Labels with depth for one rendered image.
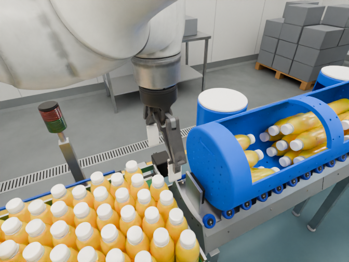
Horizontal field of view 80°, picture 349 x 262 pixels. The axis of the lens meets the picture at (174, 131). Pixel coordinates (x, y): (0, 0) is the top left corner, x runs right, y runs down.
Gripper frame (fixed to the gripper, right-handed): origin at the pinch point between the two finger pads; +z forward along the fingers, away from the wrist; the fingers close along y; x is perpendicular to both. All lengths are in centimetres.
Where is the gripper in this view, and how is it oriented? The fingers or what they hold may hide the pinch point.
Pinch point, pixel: (163, 157)
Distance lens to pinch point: 52.7
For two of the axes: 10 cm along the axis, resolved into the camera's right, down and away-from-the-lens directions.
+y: -4.3, -5.3, 7.3
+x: -9.0, 2.7, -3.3
